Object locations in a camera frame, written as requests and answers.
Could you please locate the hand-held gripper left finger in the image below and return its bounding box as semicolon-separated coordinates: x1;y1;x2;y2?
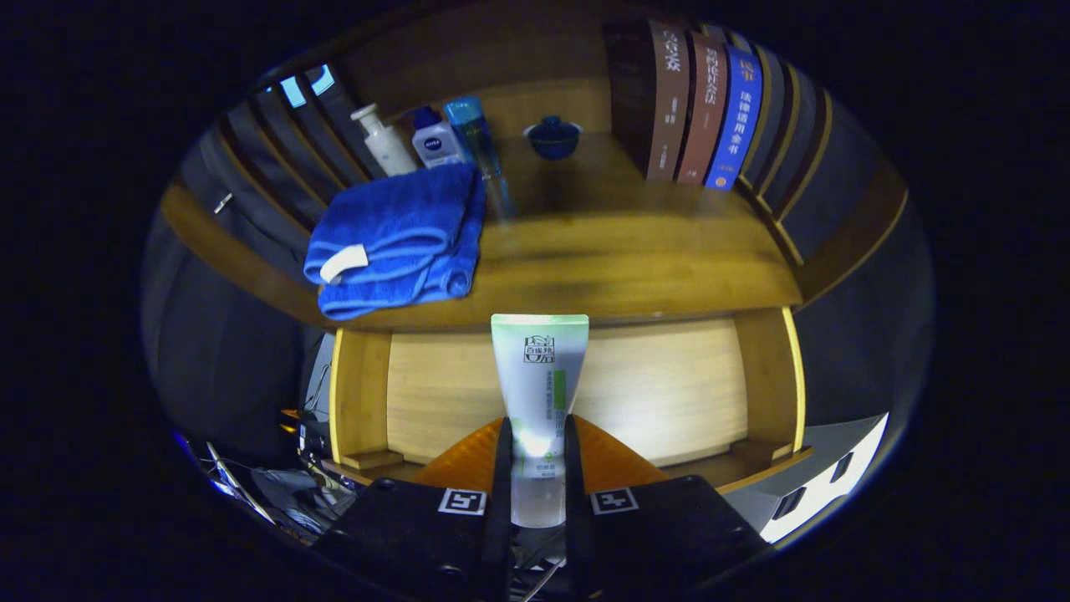
313;416;513;599

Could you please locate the black electronic device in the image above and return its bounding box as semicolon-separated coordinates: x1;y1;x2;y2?
280;406;337;459

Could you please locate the wooden cabinet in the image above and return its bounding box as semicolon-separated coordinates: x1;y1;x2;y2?
157;4;912;335

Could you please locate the blue folded towel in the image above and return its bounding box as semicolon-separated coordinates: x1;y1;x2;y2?
303;163;487;322

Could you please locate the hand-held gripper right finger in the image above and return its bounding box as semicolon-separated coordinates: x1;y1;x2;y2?
564;414;772;596

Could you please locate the reddish brown book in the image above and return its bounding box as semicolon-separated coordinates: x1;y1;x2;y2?
675;32;729;186

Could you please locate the teal bottle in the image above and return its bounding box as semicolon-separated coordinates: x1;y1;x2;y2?
443;96;512;220

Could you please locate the dark brown book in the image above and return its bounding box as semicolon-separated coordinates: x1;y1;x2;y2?
604;18;691;182

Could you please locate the white pump bottle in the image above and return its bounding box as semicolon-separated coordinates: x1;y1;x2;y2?
350;103;418;178

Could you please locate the wooden countertop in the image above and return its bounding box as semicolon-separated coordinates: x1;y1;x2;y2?
159;132;909;334

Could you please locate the white panel with dark slots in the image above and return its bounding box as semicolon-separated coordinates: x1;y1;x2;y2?
757;412;889;544

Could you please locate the wooden drawer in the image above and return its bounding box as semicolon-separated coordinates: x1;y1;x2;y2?
329;307;814;497

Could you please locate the blue book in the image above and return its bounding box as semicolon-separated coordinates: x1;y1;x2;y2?
704;43;764;191

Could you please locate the dark blue lidded teacup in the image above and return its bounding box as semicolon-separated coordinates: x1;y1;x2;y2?
523;115;583;161

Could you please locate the white blue-capped lotion bottle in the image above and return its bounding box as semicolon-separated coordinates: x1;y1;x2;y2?
411;106;466;170

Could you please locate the white green tube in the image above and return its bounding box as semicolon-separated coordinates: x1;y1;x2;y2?
491;314;589;529

